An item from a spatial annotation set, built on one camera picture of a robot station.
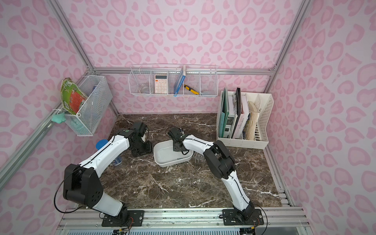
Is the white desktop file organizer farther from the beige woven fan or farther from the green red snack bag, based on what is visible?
the green red snack bag

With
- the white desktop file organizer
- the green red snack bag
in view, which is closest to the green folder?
the white desktop file organizer

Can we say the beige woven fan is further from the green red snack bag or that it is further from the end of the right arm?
the green red snack bag
